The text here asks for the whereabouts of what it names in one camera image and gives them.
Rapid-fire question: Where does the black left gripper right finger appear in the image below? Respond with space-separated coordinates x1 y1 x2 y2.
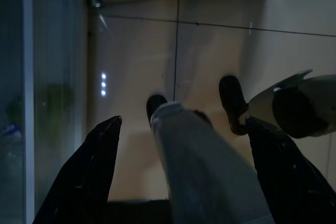
246 116 336 224

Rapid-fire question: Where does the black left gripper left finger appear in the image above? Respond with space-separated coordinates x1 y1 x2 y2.
33 115 123 224

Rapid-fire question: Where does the silver fridge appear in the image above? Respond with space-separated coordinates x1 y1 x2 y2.
0 0 91 224

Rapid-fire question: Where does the silver robot right leg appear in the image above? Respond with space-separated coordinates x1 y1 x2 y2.
248 69 336 139

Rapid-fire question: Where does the black robot right foot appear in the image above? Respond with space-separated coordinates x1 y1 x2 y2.
219 75 249 135

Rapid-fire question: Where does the black robot foot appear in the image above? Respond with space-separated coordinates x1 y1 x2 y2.
219 75 249 135
146 94 169 130

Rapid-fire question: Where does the black robot left foot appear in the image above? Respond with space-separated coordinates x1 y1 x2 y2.
146 94 169 130

